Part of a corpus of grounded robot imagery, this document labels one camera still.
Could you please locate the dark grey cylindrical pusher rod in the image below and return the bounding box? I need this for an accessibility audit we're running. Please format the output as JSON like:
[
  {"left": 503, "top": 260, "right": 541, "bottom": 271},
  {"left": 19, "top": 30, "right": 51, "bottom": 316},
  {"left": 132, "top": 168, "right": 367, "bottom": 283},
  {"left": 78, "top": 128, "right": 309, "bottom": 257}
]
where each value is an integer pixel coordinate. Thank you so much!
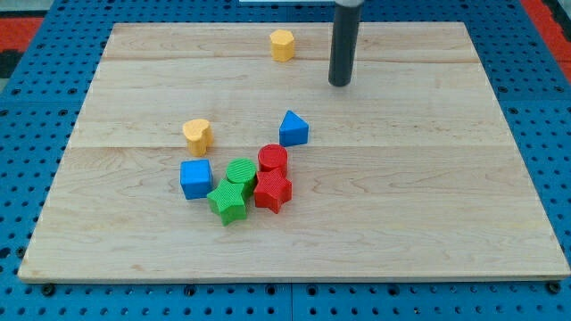
[{"left": 328, "top": 0, "right": 364, "bottom": 87}]

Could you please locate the yellow hexagon block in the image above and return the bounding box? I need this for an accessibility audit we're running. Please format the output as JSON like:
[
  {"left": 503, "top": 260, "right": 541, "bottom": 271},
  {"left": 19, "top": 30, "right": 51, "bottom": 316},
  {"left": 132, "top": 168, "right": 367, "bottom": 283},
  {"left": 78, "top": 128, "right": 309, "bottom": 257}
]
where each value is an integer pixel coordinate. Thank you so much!
[{"left": 269, "top": 29, "right": 295, "bottom": 62}]

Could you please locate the yellow heart block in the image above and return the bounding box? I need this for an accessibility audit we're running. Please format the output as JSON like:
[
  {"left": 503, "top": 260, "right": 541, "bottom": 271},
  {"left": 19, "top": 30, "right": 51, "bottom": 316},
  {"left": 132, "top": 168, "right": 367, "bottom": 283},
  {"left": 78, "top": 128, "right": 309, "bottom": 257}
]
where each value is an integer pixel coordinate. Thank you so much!
[{"left": 183, "top": 119, "right": 213, "bottom": 157}]

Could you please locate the blue triangle block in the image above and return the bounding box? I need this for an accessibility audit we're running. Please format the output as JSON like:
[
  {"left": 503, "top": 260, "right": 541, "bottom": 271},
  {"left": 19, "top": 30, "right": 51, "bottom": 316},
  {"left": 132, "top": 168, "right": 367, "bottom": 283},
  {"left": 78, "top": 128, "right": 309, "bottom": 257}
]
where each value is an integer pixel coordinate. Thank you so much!
[{"left": 278, "top": 111, "right": 310, "bottom": 147}]

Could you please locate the red cylinder block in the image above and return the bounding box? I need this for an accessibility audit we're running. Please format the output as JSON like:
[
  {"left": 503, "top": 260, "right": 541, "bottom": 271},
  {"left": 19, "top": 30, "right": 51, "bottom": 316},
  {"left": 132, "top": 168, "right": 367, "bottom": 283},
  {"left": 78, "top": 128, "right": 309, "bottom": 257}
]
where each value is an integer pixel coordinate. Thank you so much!
[{"left": 258, "top": 144, "right": 288, "bottom": 177}]

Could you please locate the light wooden board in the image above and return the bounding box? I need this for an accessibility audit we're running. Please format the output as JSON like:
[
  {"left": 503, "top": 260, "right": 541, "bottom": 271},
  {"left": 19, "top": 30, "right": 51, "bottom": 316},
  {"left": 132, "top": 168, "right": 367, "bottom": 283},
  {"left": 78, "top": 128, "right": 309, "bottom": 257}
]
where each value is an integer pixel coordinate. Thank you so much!
[{"left": 18, "top": 22, "right": 570, "bottom": 284}]

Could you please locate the green cylinder block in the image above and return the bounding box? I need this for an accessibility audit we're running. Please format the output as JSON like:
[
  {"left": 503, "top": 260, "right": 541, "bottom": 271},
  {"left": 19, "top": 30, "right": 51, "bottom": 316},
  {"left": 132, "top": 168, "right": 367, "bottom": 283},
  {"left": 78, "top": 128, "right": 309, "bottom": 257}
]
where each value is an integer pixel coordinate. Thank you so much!
[{"left": 226, "top": 158, "right": 257, "bottom": 199}]

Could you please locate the red star block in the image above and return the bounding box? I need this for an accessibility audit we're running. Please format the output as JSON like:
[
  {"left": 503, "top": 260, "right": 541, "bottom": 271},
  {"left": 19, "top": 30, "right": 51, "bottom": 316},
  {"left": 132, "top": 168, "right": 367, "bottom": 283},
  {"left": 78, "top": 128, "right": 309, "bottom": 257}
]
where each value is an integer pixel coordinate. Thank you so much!
[{"left": 253, "top": 169, "right": 293, "bottom": 214}]

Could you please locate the green star block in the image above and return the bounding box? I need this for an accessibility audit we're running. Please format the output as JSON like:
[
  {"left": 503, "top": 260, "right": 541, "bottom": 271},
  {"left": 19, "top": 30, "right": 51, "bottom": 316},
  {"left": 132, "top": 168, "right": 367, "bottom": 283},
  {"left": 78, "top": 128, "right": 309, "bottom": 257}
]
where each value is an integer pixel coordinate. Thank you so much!
[{"left": 207, "top": 179, "right": 247, "bottom": 226}]

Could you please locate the blue cube block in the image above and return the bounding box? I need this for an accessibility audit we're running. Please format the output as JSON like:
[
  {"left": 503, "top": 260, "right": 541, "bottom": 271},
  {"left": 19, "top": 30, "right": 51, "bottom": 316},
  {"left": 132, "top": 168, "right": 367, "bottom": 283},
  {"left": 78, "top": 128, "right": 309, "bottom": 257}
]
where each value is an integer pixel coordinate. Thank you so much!
[{"left": 179, "top": 159, "right": 213, "bottom": 200}]

